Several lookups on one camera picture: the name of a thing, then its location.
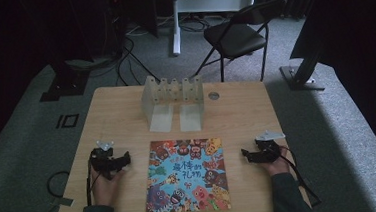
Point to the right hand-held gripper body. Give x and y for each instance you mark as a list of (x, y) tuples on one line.
[(268, 150)]

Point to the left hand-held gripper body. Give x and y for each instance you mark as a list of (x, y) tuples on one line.
[(103, 162)]

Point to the colourful picture book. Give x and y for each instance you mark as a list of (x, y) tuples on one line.
[(187, 176)]

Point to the translucent book rack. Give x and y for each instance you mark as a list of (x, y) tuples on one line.
[(172, 102)]

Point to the person's right hand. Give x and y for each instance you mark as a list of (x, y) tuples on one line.
[(278, 168)]

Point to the person's left hand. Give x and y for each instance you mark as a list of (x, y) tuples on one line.
[(105, 190)]

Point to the grey tape patch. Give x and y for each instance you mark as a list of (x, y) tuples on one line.
[(63, 202)]

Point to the round grey table grommet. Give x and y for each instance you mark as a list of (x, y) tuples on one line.
[(214, 95)]

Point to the black slanted stand with base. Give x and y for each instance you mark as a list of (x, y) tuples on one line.
[(302, 76)]

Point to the black stand with flat base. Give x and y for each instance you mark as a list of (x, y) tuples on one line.
[(65, 82)]

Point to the black folding chair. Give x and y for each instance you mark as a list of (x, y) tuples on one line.
[(236, 37)]

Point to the dark monitor panel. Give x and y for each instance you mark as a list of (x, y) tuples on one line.
[(343, 15)]

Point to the white metal desk frame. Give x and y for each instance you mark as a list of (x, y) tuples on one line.
[(202, 4)]

